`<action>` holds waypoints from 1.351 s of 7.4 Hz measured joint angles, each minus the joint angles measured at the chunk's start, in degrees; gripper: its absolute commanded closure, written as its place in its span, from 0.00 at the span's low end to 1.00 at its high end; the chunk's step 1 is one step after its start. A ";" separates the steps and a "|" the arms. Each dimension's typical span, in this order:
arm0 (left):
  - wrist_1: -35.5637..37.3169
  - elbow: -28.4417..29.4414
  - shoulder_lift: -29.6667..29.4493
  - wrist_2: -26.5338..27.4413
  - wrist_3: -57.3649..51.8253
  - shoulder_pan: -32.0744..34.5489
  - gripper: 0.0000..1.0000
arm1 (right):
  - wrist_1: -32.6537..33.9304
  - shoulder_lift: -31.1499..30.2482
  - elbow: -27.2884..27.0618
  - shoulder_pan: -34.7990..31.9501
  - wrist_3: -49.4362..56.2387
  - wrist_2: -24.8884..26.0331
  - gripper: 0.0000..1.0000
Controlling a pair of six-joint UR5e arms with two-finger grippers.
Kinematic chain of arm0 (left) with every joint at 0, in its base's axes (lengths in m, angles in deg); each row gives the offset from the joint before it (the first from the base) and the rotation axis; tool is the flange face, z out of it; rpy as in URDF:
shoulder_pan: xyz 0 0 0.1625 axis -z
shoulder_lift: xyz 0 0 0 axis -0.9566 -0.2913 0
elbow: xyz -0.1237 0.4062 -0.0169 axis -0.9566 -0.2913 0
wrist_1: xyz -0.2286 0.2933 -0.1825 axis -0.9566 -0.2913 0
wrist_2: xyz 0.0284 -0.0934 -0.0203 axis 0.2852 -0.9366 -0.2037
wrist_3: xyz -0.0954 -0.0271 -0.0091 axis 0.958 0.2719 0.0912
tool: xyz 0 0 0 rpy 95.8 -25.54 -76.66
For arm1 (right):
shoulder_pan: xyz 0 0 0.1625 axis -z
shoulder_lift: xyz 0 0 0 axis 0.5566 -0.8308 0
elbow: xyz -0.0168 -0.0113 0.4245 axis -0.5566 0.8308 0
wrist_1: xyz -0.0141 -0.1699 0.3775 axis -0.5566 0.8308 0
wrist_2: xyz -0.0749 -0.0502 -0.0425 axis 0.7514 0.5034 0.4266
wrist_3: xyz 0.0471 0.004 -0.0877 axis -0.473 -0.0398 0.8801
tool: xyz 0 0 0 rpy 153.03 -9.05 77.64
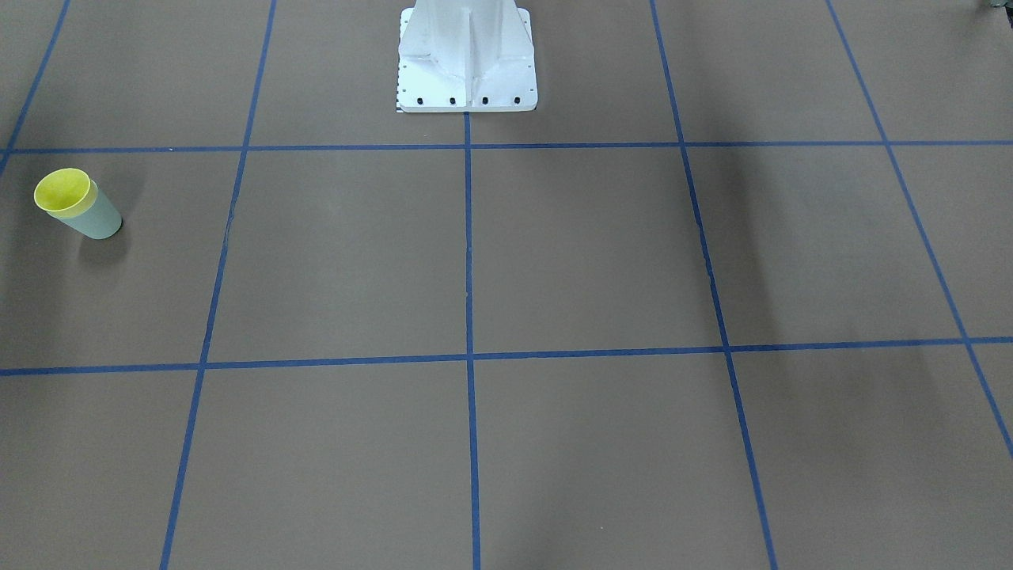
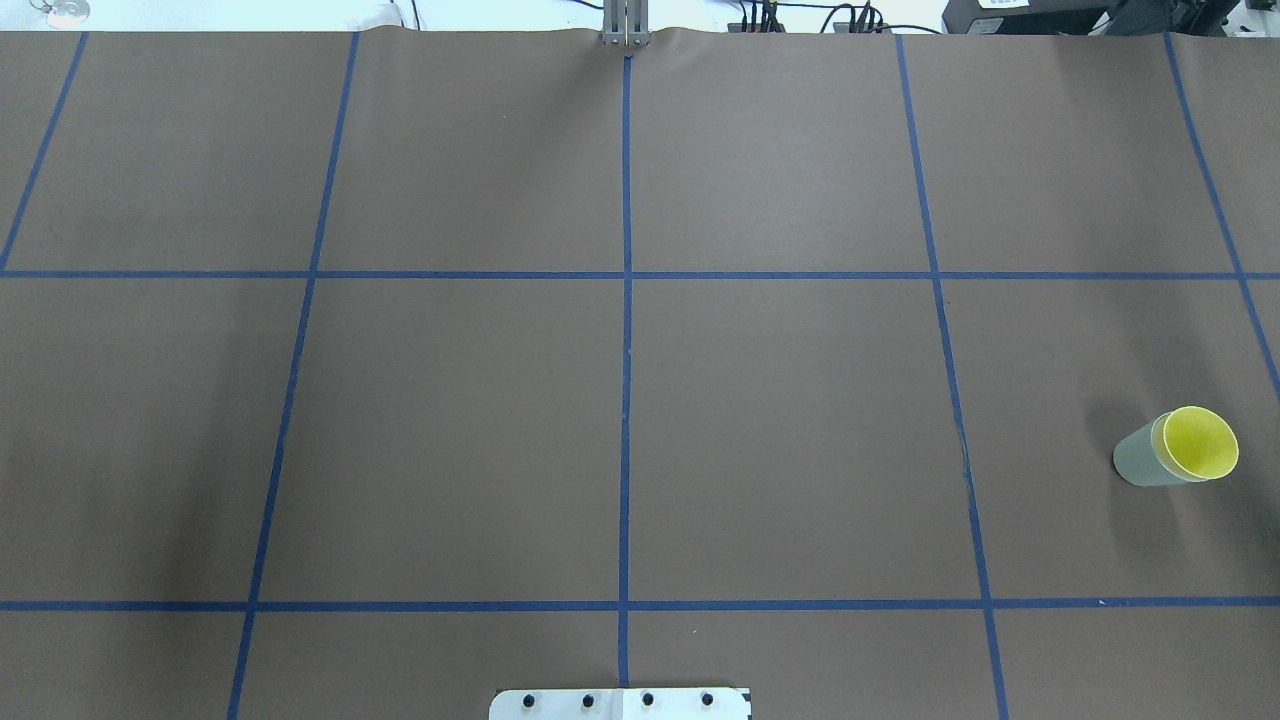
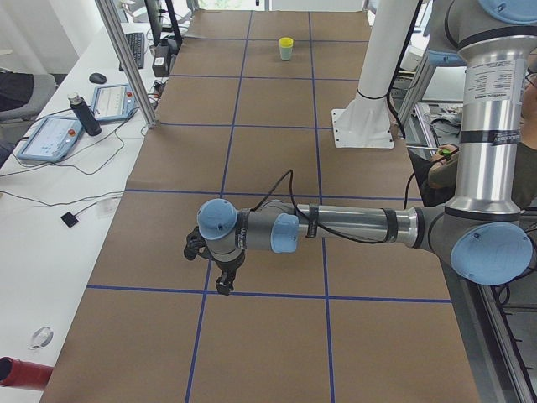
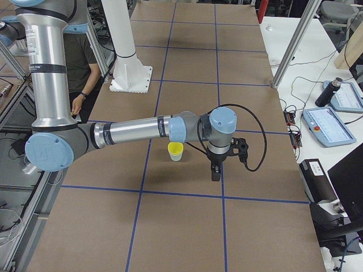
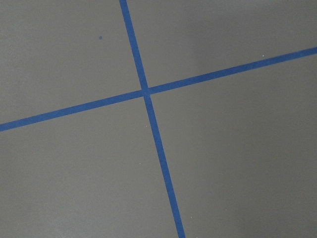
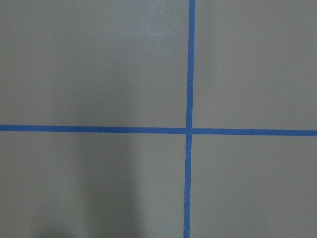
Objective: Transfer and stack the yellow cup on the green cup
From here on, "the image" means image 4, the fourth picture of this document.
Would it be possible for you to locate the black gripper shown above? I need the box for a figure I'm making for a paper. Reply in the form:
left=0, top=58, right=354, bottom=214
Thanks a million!
left=206, top=150, right=228, bottom=181

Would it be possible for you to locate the yellow cup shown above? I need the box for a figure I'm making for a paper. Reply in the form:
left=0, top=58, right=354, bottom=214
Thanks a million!
left=167, top=142, right=184, bottom=156

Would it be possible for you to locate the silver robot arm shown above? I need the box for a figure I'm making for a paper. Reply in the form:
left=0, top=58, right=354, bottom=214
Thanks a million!
left=14, top=1, right=240, bottom=181

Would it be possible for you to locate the green cup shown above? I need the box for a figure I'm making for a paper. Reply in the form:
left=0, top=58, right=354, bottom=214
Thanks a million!
left=169, top=153, right=183, bottom=162

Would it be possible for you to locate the black box with label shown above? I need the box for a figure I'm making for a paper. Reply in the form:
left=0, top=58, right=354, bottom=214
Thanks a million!
left=299, top=159, right=338, bottom=203

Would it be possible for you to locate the blue teach pendant near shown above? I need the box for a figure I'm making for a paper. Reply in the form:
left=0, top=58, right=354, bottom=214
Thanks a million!
left=302, top=107, right=356, bottom=147

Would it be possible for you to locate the blue teach pendant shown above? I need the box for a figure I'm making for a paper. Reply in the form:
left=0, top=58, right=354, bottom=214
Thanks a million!
left=302, top=107, right=356, bottom=147
left=326, top=82, right=362, bottom=113

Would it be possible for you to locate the black monitor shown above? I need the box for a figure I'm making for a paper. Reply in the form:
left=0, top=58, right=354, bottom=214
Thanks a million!
left=328, top=144, right=362, bottom=221

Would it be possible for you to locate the black water bottle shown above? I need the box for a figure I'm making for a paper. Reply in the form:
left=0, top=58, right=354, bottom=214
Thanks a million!
left=315, top=77, right=343, bottom=107

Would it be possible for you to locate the blue teach pendant far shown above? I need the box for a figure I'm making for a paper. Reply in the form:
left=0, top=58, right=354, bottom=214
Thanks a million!
left=326, top=82, right=362, bottom=113

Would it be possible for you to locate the person in dark shirt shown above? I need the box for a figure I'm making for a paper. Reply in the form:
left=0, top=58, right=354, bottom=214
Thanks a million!
left=64, top=33, right=103, bottom=123

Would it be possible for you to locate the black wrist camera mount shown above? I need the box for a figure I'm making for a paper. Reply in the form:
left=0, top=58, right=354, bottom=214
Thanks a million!
left=229, top=138, right=248, bottom=164

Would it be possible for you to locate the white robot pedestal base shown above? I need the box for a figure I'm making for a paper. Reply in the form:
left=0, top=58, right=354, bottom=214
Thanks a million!
left=102, top=0, right=153, bottom=94

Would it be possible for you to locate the aluminium frame post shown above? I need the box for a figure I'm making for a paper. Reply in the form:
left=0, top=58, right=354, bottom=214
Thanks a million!
left=271, top=0, right=322, bottom=89

